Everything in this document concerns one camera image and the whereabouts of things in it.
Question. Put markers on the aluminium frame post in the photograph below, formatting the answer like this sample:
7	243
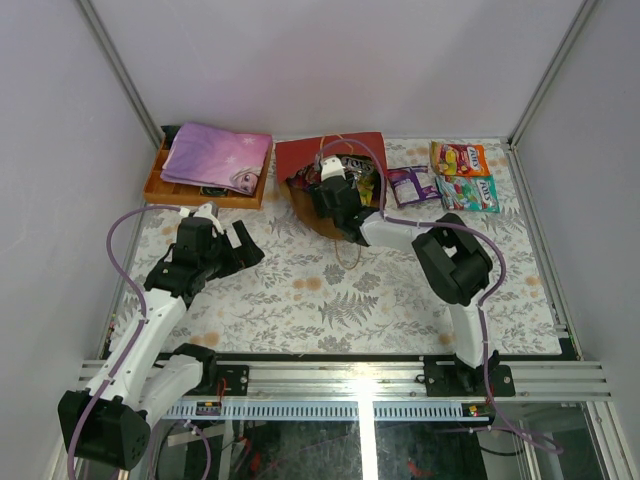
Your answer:
103	40
578	24

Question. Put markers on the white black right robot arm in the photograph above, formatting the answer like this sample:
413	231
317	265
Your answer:
457	269

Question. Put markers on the purple candy bag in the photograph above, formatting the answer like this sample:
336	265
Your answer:
412	185

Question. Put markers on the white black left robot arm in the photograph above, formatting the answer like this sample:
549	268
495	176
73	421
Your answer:
111	419

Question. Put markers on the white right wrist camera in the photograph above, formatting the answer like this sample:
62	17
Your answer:
330	167

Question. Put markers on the green yellow candy bag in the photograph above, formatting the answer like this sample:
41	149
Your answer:
364	176

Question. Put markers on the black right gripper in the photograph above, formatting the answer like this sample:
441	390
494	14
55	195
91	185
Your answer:
319	203

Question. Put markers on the right aluminium frame post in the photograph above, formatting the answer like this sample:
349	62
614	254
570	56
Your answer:
578	24

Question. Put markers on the left aluminium frame post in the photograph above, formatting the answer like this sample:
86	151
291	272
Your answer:
103	40

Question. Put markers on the pink purple folded cloth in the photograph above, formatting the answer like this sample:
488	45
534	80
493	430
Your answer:
207	156

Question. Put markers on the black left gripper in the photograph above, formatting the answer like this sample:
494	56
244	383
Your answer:
232	250

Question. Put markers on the aluminium front rail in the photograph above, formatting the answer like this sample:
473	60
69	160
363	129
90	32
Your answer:
531	381

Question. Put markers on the wooden tray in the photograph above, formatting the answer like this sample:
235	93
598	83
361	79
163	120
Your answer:
157	191

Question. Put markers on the teal Fox's mint candy bag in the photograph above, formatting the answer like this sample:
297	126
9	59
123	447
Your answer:
476	194

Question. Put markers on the orange Fox's fruits candy bag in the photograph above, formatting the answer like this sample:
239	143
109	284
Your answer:
465	160

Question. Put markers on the red brown paper bag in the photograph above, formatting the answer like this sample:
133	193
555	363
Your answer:
292	157

